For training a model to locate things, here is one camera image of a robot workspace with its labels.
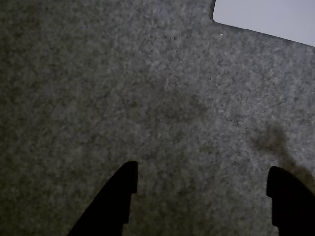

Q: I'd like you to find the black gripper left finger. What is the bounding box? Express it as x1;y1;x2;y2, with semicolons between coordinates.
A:
67;161;139;236

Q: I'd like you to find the white rectangular card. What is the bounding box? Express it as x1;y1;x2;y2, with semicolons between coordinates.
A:
212;0;315;48

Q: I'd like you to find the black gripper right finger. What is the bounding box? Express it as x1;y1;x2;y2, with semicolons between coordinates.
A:
266;166;315;236

